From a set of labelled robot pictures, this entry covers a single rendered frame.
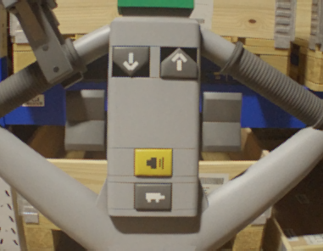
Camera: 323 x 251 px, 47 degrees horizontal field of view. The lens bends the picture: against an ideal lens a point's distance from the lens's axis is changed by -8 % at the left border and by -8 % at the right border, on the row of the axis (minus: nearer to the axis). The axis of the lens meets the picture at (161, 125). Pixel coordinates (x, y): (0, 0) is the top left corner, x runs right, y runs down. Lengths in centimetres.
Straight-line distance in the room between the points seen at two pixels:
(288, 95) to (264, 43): 72
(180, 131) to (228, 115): 5
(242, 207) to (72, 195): 18
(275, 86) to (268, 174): 9
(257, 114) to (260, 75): 81
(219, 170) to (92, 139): 82
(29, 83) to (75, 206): 14
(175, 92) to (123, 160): 8
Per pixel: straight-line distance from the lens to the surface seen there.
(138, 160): 39
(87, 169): 117
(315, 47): 122
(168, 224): 42
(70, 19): 109
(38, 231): 131
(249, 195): 43
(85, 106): 40
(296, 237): 177
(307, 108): 44
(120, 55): 39
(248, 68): 42
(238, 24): 112
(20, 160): 43
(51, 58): 38
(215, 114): 41
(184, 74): 39
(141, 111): 39
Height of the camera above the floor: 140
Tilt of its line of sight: 17 degrees down
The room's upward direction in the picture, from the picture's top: 2 degrees clockwise
